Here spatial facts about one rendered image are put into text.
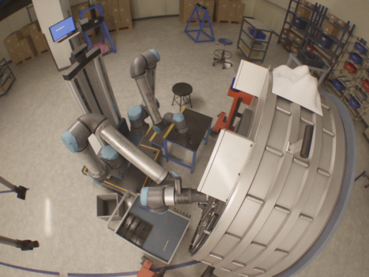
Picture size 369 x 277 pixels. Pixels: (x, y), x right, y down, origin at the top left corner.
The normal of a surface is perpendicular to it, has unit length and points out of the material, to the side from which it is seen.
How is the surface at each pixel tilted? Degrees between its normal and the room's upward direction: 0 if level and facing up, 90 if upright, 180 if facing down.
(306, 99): 53
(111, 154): 5
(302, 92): 59
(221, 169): 43
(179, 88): 1
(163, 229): 0
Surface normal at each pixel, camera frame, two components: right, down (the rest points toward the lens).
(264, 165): -0.16, -0.19
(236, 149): -0.27, 0.07
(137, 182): 0.03, -0.58
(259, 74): -0.33, 0.27
